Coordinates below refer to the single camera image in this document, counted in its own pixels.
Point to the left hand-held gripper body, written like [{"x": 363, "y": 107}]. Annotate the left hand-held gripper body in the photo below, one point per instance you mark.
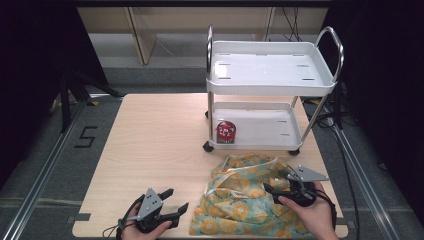
[{"x": 150, "y": 206}]

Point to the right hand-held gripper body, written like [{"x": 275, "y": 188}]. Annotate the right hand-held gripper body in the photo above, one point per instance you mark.
[{"x": 300, "y": 195}]

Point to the lemon print cloth bag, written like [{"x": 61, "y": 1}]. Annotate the lemon print cloth bag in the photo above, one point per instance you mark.
[{"x": 240, "y": 206}]

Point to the red lid dark jar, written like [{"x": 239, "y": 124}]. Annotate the red lid dark jar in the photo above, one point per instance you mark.
[{"x": 226, "y": 133}]

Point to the white two-tier trolley cart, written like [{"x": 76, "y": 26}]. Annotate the white two-tier trolley cart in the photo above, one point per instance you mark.
[{"x": 266, "y": 66}]

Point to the person's right hand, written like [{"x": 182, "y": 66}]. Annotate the person's right hand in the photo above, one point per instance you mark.
[{"x": 316, "y": 216}]

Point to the person's left hand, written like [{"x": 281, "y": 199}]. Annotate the person's left hand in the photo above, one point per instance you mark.
[{"x": 140, "y": 235}]

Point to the black metal stand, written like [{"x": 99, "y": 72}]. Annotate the black metal stand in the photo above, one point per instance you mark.
[{"x": 66, "y": 100}]

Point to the metal floor rail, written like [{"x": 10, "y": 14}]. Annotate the metal floor rail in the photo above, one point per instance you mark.
[
  {"x": 363, "y": 186},
  {"x": 36, "y": 186}
]

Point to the light wooden furniture frame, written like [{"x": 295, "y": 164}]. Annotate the light wooden furniture frame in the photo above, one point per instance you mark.
[{"x": 143, "y": 36}]

